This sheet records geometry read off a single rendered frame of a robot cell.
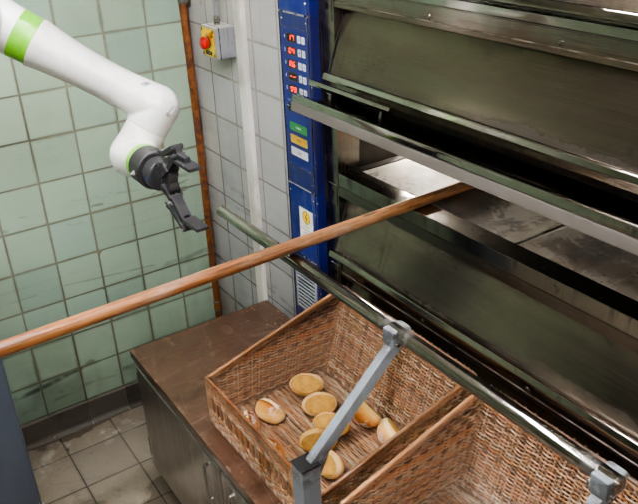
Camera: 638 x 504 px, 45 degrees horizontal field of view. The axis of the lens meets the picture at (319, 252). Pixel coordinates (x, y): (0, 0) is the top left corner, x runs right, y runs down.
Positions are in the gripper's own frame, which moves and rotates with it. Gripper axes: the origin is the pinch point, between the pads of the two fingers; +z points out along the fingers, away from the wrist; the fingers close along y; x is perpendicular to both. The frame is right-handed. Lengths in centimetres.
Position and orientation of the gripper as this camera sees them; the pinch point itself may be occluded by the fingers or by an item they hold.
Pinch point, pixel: (197, 198)
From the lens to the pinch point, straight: 162.9
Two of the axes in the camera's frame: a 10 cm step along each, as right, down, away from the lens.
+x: -8.2, 2.9, -4.9
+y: 0.4, 8.9, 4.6
